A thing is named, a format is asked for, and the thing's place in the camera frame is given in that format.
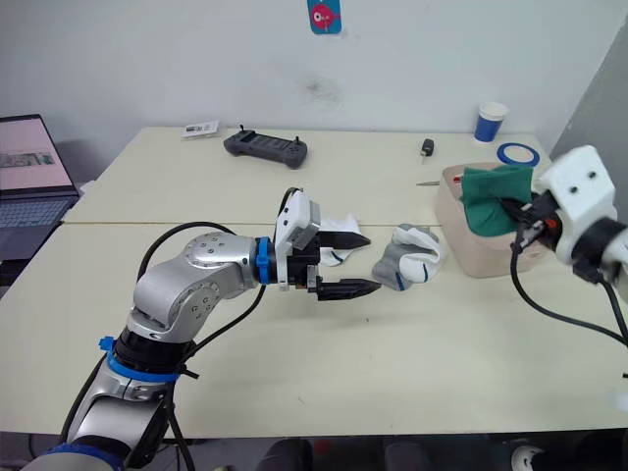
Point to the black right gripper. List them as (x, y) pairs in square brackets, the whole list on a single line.
[(537, 218)]

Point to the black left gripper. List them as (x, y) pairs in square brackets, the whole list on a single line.
[(301, 267)]

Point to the green sock pair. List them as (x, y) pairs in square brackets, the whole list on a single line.
[(490, 196)]

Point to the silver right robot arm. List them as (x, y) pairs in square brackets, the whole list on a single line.
[(596, 240)]

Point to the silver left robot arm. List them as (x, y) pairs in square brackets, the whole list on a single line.
[(216, 255)]

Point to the beige plastic container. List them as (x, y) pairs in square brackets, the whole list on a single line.
[(490, 255)]

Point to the white sock with blue stripe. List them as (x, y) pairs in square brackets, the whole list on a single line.
[(343, 223)]

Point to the blue tape roll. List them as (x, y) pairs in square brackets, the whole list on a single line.
[(503, 156)]

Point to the white grey folded sock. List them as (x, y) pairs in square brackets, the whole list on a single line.
[(412, 255)]

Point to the blue white paper cup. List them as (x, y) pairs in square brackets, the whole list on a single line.
[(489, 122)]

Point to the small metal blade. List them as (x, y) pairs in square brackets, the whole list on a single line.
[(429, 183)]

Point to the black car key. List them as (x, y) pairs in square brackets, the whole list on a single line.
[(427, 148)]

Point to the grey handheld remote controller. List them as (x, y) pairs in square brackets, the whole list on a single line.
[(267, 147)]

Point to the white printed card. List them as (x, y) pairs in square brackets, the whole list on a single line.
[(200, 129)]

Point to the white round shape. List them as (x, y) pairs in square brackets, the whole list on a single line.
[(527, 458)]

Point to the open laptop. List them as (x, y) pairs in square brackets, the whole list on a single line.
[(29, 162)]

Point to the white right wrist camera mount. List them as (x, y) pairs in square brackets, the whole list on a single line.
[(581, 186)]

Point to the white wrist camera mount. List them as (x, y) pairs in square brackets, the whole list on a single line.
[(581, 186), (287, 221)]

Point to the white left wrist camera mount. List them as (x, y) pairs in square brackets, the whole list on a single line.
[(287, 221)]

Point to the blue red wall sticker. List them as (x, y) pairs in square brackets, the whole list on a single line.
[(324, 17)]

